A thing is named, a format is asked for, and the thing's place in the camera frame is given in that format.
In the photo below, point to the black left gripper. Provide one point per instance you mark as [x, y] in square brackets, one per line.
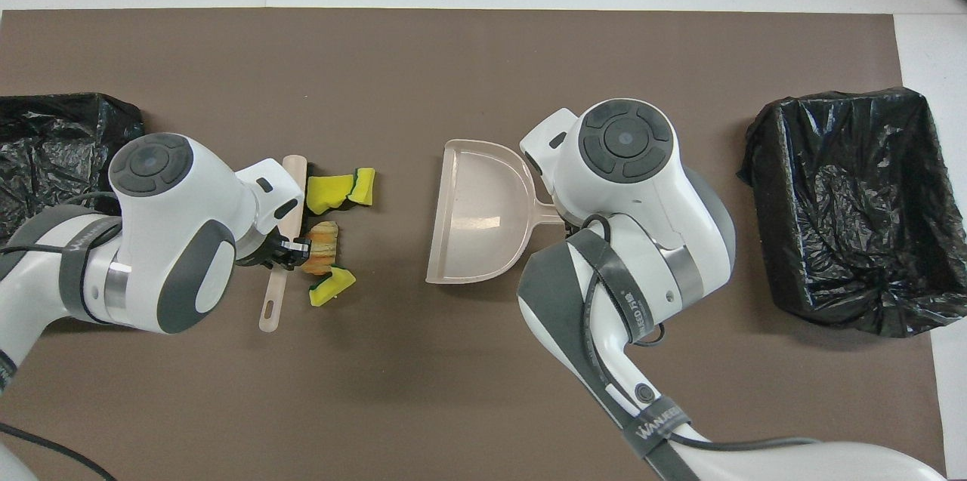
[261, 251]

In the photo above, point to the yellow green sponge piece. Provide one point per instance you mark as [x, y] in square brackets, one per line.
[329, 192]
[364, 185]
[331, 288]

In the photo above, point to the beige brush with black bristles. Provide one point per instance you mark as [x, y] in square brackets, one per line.
[272, 300]

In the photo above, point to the beige plastic dustpan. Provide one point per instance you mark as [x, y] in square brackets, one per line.
[476, 217]

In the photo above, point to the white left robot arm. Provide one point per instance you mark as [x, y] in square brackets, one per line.
[166, 239]

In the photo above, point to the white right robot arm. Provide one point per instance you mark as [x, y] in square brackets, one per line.
[680, 224]

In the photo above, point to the bin covered with black bag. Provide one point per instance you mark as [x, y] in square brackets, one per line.
[53, 141]

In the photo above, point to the open bin with black bag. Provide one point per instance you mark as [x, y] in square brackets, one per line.
[854, 239]

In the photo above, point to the brown table mat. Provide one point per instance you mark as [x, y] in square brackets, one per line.
[378, 390]

